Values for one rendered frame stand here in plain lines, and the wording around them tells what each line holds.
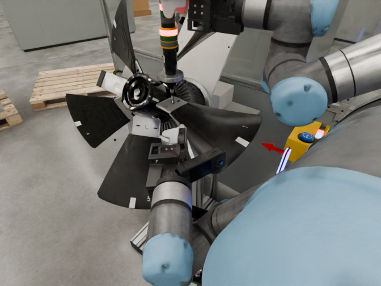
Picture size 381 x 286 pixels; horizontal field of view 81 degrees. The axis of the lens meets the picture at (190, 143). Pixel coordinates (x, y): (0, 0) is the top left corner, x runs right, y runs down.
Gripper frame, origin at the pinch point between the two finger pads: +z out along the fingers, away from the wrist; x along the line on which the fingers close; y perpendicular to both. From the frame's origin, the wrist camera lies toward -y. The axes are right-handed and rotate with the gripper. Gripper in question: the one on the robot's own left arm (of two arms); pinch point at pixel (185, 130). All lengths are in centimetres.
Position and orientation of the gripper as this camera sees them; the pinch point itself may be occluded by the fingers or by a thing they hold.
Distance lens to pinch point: 58.7
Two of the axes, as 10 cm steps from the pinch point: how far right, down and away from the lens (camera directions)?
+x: 1.1, 7.6, 6.4
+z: 0.0, -6.4, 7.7
